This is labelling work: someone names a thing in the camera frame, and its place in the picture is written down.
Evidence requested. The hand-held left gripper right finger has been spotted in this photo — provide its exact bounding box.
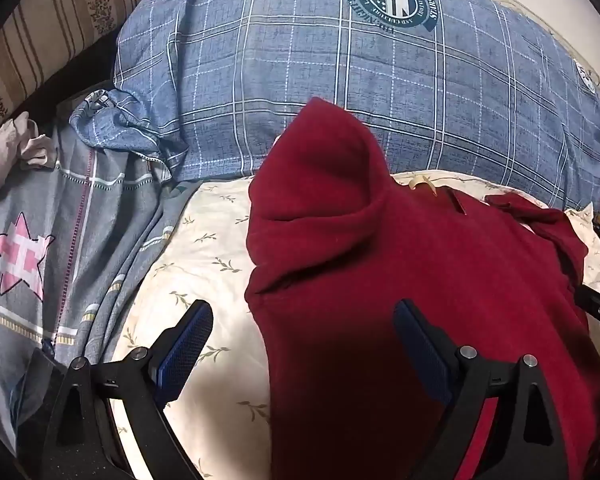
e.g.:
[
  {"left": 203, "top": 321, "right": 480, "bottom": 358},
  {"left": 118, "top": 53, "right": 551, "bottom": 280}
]
[{"left": 392, "top": 299, "right": 588, "bottom": 480}]

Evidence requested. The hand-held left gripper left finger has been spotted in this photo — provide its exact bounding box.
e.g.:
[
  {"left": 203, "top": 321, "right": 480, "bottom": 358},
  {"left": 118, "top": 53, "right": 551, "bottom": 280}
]
[{"left": 17, "top": 299, "right": 215, "bottom": 480}]

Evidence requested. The dark red garment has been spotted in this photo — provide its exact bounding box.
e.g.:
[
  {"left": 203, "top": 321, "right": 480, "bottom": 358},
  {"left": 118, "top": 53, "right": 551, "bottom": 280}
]
[{"left": 245, "top": 97, "right": 600, "bottom": 480}]

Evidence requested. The cream floral bedsheet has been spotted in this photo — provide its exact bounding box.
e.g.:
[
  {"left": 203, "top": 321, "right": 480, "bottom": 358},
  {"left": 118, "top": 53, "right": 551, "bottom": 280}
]
[{"left": 112, "top": 0, "right": 600, "bottom": 480}]

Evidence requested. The grey blanket with pink star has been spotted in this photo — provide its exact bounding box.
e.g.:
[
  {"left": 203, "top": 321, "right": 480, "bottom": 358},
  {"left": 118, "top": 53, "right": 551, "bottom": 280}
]
[{"left": 0, "top": 120, "right": 201, "bottom": 456}]

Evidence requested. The crumpled beige cloth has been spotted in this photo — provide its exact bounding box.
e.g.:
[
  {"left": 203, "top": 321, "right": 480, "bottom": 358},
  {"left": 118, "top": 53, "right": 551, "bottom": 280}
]
[{"left": 0, "top": 111, "right": 58, "bottom": 211}]

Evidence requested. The blue plaid quilt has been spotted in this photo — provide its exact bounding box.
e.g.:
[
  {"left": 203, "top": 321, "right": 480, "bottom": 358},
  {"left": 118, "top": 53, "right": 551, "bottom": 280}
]
[{"left": 69, "top": 0, "right": 600, "bottom": 213}]

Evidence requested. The brown striped floral cushion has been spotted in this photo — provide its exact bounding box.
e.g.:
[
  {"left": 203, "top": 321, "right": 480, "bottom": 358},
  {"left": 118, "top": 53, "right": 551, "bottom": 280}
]
[{"left": 0, "top": 0, "right": 158, "bottom": 131}]

